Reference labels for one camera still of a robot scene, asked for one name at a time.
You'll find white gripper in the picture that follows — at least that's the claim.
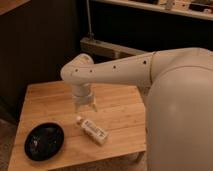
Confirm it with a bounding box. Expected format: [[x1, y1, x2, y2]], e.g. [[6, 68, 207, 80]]
[[72, 84, 98, 113]]

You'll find white plastic bottle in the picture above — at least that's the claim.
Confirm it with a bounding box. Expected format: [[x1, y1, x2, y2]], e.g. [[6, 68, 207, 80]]
[[76, 116, 108, 145]]

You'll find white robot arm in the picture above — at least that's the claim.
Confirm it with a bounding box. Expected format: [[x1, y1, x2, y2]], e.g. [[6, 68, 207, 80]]
[[61, 47, 213, 171]]

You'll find black ceramic bowl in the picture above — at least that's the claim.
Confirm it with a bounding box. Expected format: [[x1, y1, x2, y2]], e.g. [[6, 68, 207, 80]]
[[24, 122, 64, 161]]

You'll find wooden table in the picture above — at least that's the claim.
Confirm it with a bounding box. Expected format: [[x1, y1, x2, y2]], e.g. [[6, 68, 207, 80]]
[[8, 81, 146, 171]]

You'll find metal vertical pole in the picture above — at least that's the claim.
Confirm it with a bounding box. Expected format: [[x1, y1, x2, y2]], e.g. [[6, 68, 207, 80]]
[[86, 0, 94, 40]]

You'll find upper wooden shelf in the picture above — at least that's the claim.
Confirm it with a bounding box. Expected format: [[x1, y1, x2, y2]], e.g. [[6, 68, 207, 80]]
[[93, 0, 213, 21]]

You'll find grey metal shelf rail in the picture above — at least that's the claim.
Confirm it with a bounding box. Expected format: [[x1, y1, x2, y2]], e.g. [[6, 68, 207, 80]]
[[80, 37, 144, 59]]

